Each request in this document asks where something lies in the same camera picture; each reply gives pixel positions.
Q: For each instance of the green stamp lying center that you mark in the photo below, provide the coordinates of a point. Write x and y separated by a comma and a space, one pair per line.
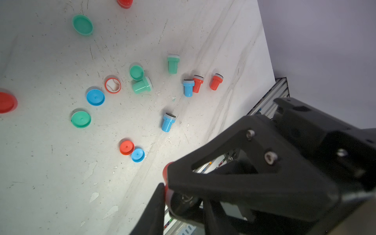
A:
144, 85

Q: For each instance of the red cap upper left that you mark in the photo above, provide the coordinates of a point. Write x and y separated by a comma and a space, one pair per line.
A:
8, 102

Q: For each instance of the blue cap middle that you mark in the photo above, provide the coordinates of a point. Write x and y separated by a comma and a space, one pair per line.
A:
95, 97

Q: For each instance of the green cap near stamp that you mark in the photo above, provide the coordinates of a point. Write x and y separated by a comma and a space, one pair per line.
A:
136, 72

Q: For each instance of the red white ring cap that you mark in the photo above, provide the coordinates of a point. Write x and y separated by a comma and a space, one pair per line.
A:
112, 85

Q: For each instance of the red cap lower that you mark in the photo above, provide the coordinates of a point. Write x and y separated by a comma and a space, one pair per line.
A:
126, 147

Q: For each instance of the green stamp right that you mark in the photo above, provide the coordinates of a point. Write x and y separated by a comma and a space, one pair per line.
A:
173, 61

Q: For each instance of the green cap middle left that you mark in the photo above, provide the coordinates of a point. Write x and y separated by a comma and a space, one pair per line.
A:
81, 119

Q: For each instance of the green cap upper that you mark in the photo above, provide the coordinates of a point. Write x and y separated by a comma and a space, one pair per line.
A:
83, 25

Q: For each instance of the blue stamp right cluster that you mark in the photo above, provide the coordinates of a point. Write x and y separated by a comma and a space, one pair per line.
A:
188, 87

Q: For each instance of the blue cap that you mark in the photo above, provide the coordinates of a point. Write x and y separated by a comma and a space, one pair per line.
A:
95, 97
138, 155

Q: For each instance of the blue cap lower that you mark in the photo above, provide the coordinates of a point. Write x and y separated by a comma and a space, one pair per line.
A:
138, 155

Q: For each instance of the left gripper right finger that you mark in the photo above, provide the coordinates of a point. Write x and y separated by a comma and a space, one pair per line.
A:
276, 178

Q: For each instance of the red stamp right cluster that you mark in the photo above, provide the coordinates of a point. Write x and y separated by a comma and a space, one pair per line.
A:
198, 81

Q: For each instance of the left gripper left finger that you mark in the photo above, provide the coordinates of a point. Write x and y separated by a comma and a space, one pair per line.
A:
152, 219

